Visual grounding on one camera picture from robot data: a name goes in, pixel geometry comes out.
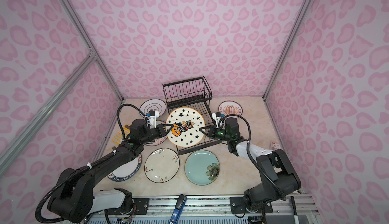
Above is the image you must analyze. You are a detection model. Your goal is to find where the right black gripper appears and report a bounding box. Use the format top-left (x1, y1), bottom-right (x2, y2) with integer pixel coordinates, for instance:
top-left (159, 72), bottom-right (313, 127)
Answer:
top-left (199, 126), bottom-right (233, 142)

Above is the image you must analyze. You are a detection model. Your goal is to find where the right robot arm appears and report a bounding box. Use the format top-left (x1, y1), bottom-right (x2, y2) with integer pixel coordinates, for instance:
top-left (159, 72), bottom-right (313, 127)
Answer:
top-left (199, 117), bottom-right (301, 212)

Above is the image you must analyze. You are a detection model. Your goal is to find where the light green flower plate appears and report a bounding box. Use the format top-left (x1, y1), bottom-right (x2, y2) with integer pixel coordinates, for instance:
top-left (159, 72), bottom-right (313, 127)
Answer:
top-left (185, 150), bottom-right (220, 186)

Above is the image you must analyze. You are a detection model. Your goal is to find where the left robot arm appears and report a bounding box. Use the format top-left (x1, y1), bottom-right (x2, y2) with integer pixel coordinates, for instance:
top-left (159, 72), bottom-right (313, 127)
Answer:
top-left (35, 119), bottom-right (173, 224)

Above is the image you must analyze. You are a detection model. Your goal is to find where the small red white packet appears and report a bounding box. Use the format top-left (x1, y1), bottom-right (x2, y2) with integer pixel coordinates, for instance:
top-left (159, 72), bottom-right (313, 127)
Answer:
top-left (270, 142), bottom-right (281, 151)

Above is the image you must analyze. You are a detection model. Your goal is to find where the cream floral plate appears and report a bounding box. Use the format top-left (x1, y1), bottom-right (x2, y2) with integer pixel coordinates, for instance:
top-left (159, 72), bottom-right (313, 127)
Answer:
top-left (144, 148), bottom-right (180, 183)

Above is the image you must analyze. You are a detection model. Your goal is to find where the yellow calculator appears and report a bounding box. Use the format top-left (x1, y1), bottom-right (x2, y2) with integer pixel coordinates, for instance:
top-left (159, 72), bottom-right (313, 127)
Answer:
top-left (111, 132), bottom-right (123, 145)

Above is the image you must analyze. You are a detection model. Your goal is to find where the left orange sunburst plate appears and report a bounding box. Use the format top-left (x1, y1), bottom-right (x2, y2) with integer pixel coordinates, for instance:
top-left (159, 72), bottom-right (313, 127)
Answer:
top-left (145, 120), bottom-right (167, 147)

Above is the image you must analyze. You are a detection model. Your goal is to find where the aluminium frame bars left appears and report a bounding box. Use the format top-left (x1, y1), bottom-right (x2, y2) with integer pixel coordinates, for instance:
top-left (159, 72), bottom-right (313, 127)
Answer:
top-left (1, 0), bottom-right (124, 176)

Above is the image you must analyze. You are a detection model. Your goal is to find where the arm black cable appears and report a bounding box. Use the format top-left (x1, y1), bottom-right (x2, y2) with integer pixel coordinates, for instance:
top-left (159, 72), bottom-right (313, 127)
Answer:
top-left (217, 114), bottom-right (252, 143)
top-left (116, 103), bottom-right (146, 141)

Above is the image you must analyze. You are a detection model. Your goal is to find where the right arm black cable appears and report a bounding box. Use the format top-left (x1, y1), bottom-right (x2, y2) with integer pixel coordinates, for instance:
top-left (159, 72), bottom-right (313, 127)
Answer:
top-left (217, 114), bottom-right (252, 143)

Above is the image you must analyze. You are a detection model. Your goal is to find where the aluminium mounting rail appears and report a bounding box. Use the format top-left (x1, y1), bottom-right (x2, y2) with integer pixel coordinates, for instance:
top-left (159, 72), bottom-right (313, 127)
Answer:
top-left (56, 193), bottom-right (323, 224)

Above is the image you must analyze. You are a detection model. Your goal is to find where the black wire dish rack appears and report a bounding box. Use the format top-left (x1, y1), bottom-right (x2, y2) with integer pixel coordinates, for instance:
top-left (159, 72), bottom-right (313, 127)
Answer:
top-left (163, 77), bottom-right (221, 155)

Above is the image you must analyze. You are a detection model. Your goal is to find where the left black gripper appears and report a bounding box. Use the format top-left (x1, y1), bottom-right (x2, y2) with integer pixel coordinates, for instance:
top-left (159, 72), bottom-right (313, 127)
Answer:
top-left (140, 124), bottom-right (174, 146)

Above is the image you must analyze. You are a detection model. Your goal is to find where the white plate brown ring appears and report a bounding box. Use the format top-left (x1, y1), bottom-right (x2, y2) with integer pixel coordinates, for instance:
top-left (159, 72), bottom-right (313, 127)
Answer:
top-left (139, 98), bottom-right (167, 118)

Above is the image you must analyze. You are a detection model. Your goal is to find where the aluminium frame bar right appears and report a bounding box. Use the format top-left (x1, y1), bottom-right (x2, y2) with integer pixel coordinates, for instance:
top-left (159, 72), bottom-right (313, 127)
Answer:
top-left (262, 0), bottom-right (314, 102)

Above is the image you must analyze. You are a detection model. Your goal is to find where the blue handled tool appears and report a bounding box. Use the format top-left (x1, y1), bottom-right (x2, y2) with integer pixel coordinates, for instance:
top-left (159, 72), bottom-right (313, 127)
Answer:
top-left (169, 194), bottom-right (187, 224)

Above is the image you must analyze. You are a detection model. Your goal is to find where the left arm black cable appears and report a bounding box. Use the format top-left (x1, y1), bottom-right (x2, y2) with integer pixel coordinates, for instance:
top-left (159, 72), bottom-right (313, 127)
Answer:
top-left (116, 103), bottom-right (146, 141)

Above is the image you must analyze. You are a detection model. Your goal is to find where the white plate dark green rim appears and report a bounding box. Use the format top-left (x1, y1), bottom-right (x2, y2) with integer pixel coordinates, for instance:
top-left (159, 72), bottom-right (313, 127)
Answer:
top-left (107, 154), bottom-right (142, 182)

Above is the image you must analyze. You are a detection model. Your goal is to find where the right orange sunburst plate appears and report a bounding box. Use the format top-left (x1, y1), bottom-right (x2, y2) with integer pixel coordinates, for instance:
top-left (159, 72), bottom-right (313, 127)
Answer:
top-left (218, 100), bottom-right (243, 116)

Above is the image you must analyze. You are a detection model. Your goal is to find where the orange sunburst plate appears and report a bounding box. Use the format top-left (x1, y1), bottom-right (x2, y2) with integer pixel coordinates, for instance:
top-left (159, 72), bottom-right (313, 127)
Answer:
top-left (145, 120), bottom-right (167, 147)
top-left (218, 100), bottom-right (243, 116)

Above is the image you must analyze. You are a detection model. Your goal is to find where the star pattern cartoon plate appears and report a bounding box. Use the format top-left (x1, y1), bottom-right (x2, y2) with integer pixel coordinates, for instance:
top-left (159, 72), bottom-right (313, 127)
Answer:
top-left (166, 107), bottom-right (206, 148)

